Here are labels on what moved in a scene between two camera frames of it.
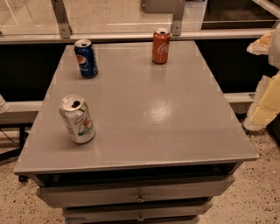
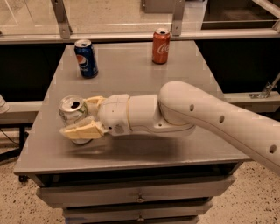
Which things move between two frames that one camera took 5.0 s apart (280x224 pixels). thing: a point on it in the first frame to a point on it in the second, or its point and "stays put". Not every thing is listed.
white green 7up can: x=77 y=118 stays put
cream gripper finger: x=266 y=104 to x=93 y=103
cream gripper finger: x=262 y=45 to x=87 y=129
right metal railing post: x=178 y=14 stays put
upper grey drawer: x=115 y=193 stays put
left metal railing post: x=62 y=18 stays put
